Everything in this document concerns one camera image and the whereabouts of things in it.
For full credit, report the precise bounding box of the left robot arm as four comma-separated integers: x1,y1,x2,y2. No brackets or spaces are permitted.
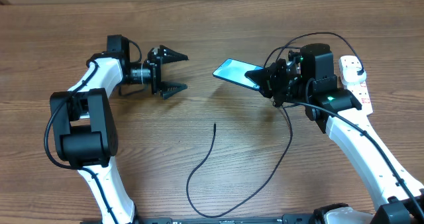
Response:
44,34,188,223

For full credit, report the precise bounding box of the Samsung Galaxy smartphone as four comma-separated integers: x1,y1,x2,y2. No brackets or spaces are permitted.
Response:
213,58,262,91

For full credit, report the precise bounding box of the white power strip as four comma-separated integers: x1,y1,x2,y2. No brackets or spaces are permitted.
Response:
338,55,374,115

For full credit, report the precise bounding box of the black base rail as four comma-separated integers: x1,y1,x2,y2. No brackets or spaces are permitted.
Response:
80,213,375,224

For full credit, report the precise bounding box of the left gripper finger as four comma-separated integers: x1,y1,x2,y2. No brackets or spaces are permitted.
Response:
160,82,187,99
158,45,189,64

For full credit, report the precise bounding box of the white USB charger plug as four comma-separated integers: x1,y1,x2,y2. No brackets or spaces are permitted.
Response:
341,67,367,86

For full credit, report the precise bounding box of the black USB charging cable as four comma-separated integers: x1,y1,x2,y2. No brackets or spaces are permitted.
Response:
185,32,366,219

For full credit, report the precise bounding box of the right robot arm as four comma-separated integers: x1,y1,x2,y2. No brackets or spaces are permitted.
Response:
245,43,423,223

